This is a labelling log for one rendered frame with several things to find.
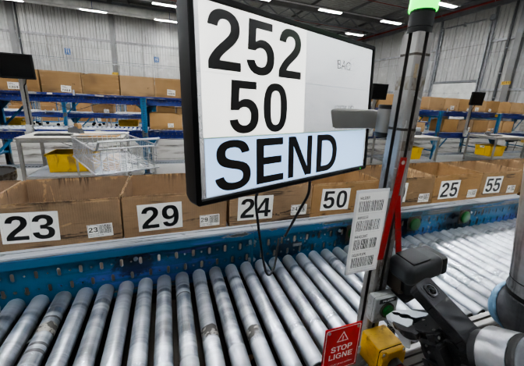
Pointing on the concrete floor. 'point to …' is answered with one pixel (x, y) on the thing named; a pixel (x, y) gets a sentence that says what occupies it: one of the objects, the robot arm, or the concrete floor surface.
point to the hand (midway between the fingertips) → (391, 314)
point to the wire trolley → (114, 154)
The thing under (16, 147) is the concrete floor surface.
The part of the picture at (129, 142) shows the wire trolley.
